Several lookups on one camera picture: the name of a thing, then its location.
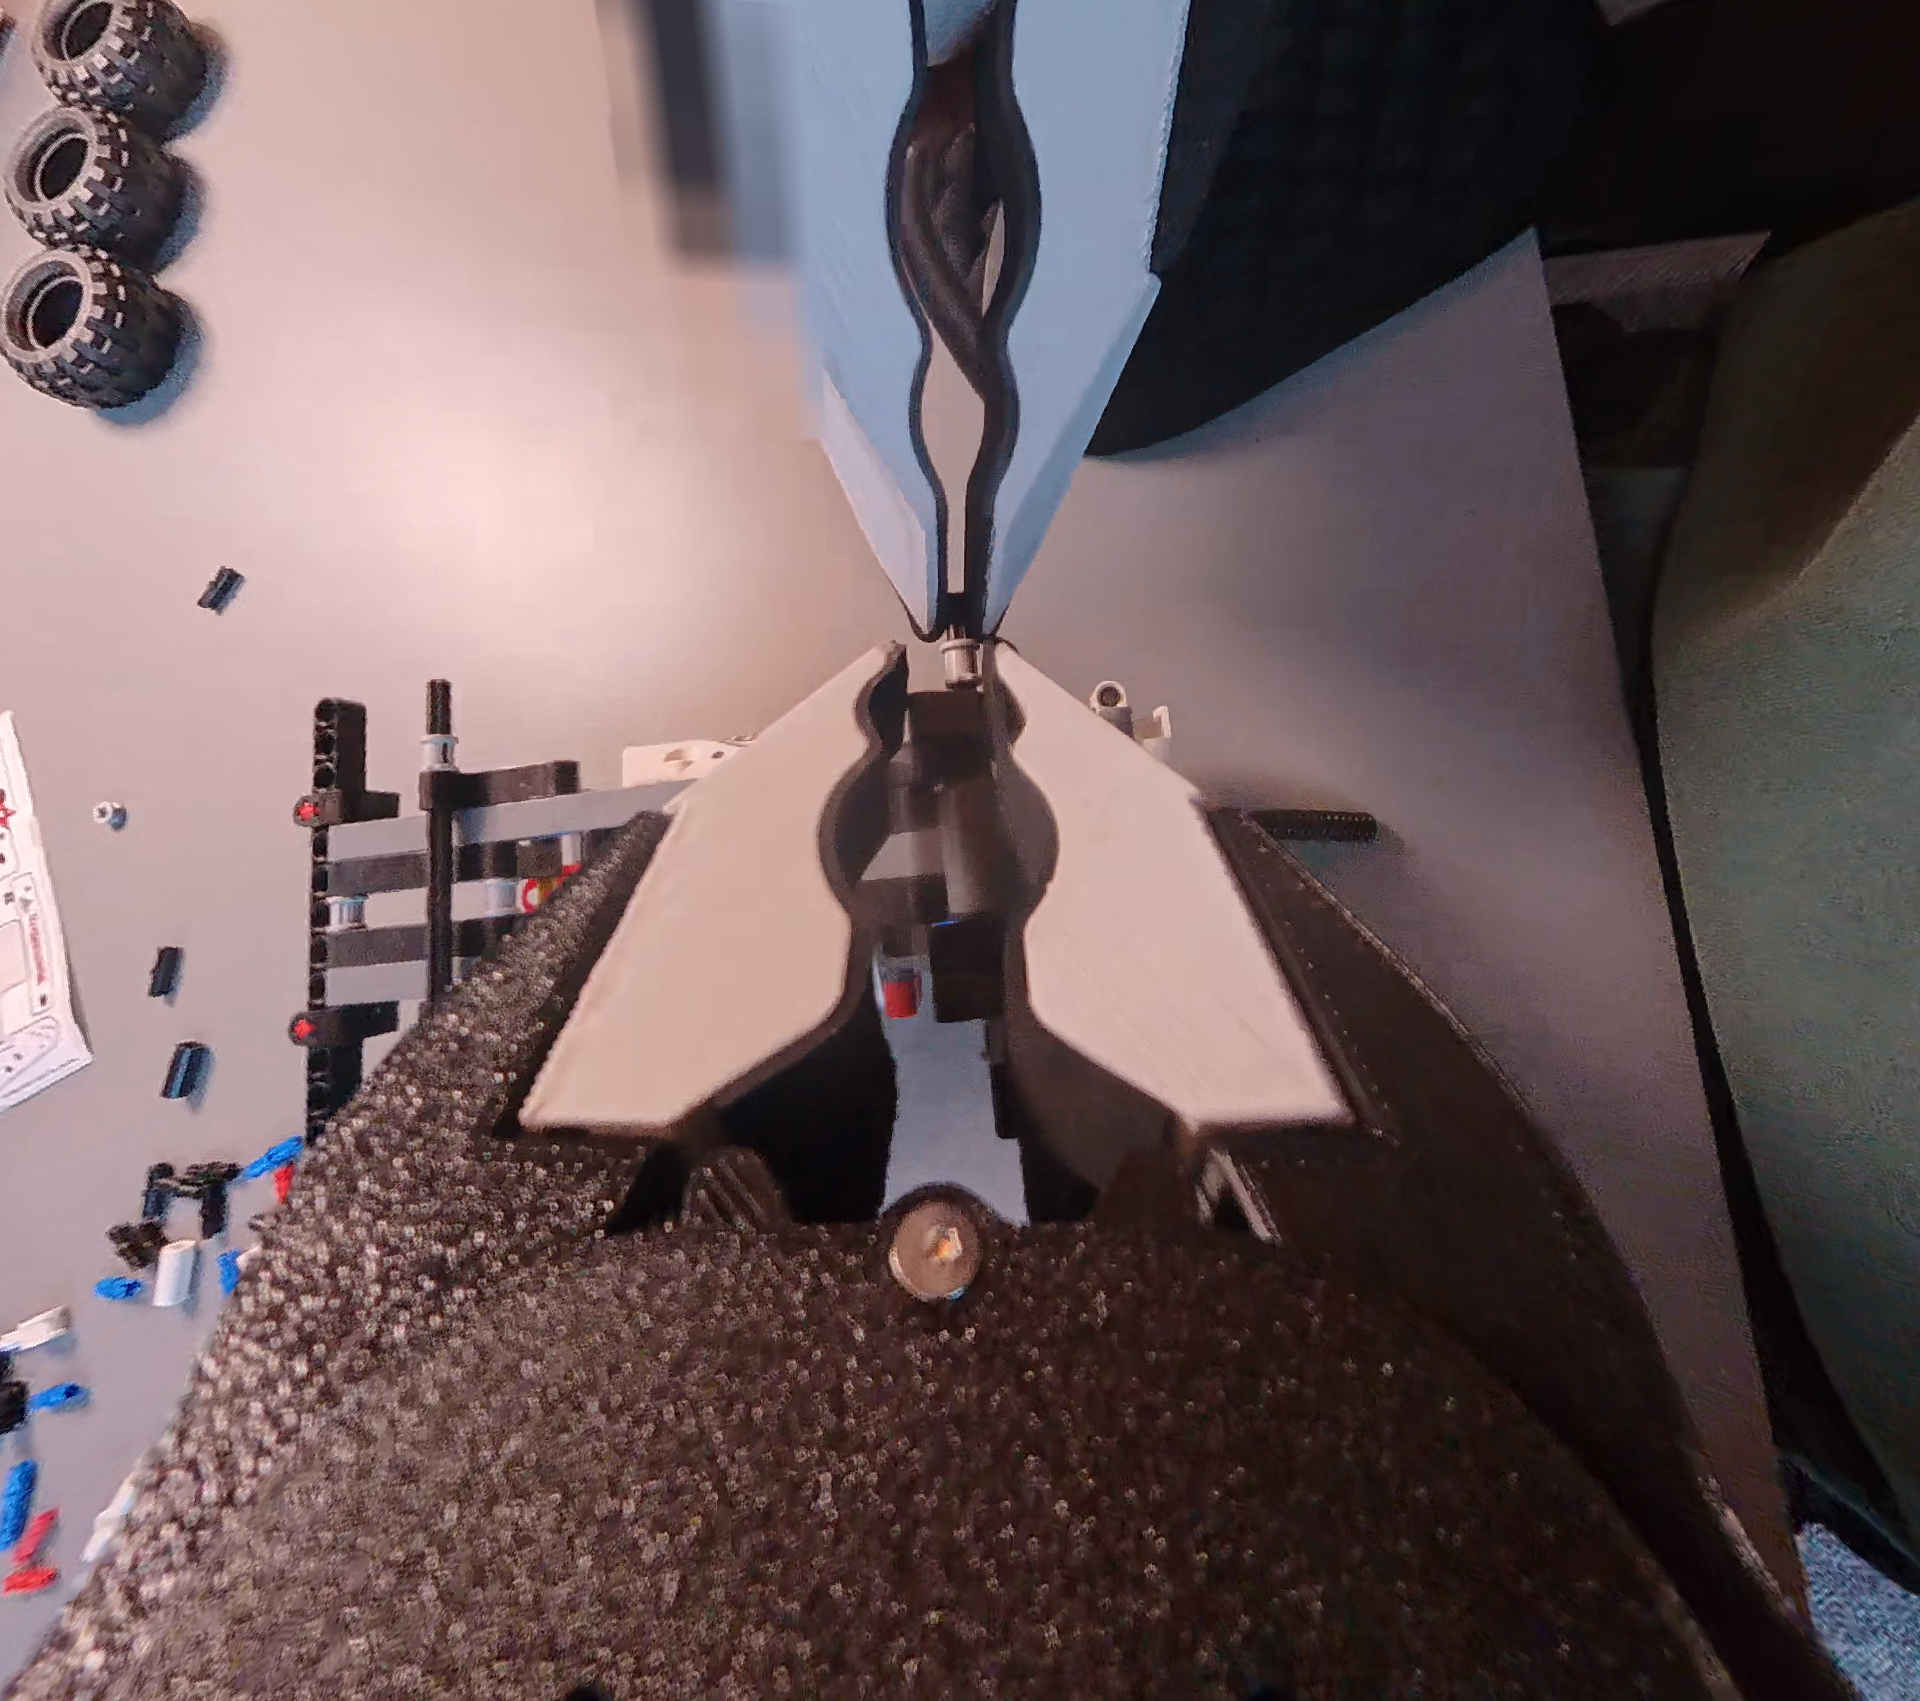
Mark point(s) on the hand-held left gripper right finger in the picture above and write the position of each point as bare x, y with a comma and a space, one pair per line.
1170, 967

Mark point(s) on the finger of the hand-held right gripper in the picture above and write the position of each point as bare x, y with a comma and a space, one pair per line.
1103, 156
884, 471

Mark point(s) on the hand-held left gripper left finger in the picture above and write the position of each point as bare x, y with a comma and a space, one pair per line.
705, 967

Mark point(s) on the toy truck chassis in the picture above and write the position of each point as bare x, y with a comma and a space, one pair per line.
451, 849

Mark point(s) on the grey desk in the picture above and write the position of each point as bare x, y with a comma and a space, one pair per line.
451, 457

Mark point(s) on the black toy pin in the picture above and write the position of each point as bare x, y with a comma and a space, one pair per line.
221, 588
164, 971
182, 1068

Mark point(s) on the pile of small toy parts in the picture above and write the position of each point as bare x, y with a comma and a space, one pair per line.
181, 1190

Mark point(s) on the person's torso green sweatshirt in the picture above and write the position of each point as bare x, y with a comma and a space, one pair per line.
1800, 831

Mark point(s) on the white sticker sheet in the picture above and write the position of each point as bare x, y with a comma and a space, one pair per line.
30, 921

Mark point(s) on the black toy tyre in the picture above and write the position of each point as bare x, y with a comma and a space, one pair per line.
83, 182
83, 328
113, 36

